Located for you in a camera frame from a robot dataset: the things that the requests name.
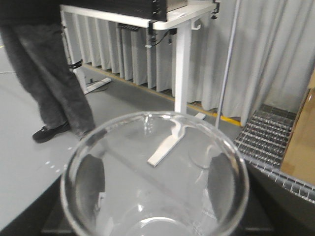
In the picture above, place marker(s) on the white standing desk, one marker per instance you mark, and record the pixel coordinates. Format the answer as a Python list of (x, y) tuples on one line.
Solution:
[(181, 19)]

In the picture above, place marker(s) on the clear glass beaker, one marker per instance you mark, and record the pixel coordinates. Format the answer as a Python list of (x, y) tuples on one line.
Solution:
[(157, 173)]

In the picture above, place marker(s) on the person in black clothes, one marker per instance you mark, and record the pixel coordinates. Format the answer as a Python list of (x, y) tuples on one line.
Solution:
[(31, 32)]

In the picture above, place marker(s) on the grey curtain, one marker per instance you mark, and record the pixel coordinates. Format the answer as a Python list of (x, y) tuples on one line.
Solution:
[(272, 60)]

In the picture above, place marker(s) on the metal grate stack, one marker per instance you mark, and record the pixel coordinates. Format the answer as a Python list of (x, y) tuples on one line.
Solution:
[(263, 140)]

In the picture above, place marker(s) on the cardboard box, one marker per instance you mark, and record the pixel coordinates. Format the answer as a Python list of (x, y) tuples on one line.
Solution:
[(299, 156)]

